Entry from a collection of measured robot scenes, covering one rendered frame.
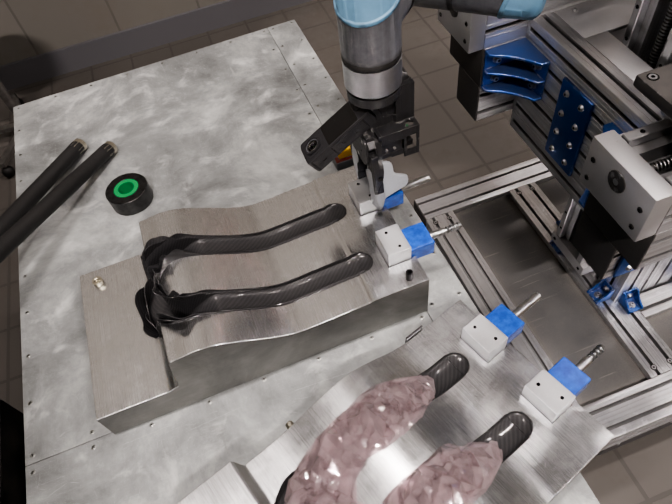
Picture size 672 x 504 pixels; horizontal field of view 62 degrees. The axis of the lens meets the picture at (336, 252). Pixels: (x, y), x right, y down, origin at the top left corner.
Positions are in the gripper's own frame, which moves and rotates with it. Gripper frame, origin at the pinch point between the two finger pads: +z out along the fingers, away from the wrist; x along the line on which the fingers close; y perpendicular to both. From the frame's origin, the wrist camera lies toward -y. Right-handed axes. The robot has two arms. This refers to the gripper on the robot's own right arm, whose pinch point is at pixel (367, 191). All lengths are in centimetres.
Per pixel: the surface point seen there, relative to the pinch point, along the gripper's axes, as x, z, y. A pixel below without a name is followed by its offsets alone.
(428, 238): -12.1, 0.5, 4.7
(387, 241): -10.9, -0.8, -1.4
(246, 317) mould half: -14.0, 0.0, -24.1
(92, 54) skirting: 217, 86, -62
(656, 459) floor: -41, 91, 58
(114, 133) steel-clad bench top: 49, 11, -39
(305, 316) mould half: -15.7, 2.6, -16.4
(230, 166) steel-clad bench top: 27.7, 10.9, -18.7
